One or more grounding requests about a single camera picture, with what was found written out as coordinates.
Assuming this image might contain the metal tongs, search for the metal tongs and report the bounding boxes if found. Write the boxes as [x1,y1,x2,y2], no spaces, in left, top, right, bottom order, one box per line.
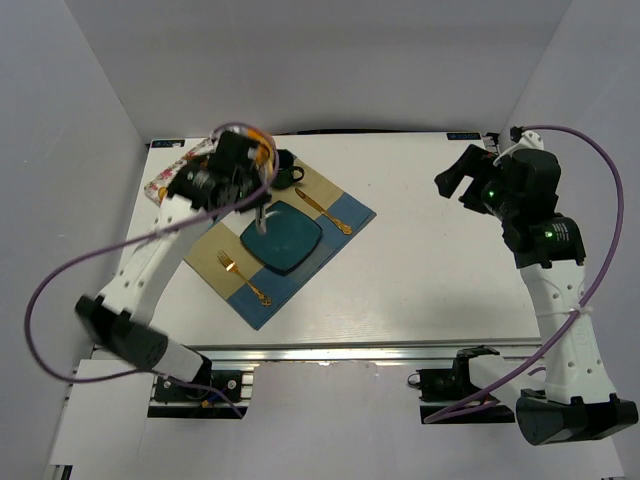
[254,203,268,235]

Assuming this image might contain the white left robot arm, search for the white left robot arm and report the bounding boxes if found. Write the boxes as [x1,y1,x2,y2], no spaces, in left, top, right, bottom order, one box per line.
[75,124,278,389]

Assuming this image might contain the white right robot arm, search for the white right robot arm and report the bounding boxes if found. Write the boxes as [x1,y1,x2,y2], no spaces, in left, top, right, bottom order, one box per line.
[426,127,639,446]

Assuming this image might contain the dark green mug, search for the dark green mug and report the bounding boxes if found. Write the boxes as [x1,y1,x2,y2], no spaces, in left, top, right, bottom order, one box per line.
[272,149,305,190]

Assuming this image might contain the floral tray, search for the floral tray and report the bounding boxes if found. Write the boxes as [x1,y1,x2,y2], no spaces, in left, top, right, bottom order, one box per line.
[143,137,213,206]

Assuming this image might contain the teal square plate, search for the teal square plate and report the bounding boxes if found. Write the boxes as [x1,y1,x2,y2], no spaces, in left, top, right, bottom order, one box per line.
[240,201,322,276]

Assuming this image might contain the gold fork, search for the gold fork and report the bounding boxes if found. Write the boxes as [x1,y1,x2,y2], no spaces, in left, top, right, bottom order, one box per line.
[217,250,272,307]

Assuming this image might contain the blue beige checked placemat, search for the blue beige checked placemat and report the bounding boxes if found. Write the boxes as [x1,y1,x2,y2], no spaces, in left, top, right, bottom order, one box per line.
[185,159,376,330]

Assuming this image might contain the gold knife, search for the gold knife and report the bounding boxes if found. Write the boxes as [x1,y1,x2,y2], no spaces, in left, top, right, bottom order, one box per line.
[294,188,353,235]

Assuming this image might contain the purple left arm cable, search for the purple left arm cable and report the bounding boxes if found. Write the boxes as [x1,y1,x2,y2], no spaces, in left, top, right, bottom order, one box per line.
[23,121,279,419]

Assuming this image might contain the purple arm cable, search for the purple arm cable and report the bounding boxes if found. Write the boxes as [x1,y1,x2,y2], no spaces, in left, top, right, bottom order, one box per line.
[422,123,625,424]
[23,121,279,419]

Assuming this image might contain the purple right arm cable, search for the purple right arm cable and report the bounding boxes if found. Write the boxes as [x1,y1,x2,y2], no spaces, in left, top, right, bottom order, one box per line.
[422,123,625,424]

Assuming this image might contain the aluminium table frame rail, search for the aluminium table frame rail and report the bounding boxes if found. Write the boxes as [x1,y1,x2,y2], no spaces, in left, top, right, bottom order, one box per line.
[92,344,546,364]

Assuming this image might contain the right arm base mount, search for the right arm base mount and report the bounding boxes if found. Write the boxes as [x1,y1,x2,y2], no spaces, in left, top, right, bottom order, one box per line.
[407,346,515,424]

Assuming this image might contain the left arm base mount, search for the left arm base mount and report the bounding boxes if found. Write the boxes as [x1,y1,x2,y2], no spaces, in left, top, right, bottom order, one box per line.
[147,362,256,420]

